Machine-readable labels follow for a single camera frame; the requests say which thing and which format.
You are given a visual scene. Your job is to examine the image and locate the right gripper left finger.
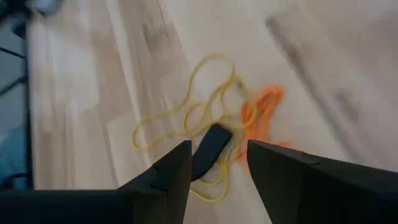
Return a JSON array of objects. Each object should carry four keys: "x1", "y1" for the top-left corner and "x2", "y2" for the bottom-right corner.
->
[{"x1": 0, "y1": 139, "x2": 193, "y2": 224}]

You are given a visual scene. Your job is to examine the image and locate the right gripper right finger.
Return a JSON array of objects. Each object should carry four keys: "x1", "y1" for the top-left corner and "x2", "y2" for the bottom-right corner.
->
[{"x1": 248, "y1": 139, "x2": 398, "y2": 224}]

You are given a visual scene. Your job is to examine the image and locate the orange clips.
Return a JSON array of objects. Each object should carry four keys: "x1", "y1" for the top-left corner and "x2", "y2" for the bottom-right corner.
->
[{"x1": 236, "y1": 102, "x2": 293, "y2": 178}]

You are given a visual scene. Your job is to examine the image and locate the clear bag with orange cable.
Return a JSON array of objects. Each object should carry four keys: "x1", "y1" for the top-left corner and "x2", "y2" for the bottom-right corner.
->
[{"x1": 241, "y1": 85, "x2": 285, "y2": 141}]

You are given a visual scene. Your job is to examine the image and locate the black aluminium table frame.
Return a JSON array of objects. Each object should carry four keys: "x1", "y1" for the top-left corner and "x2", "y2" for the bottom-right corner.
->
[{"x1": 0, "y1": 0, "x2": 34, "y2": 190}]

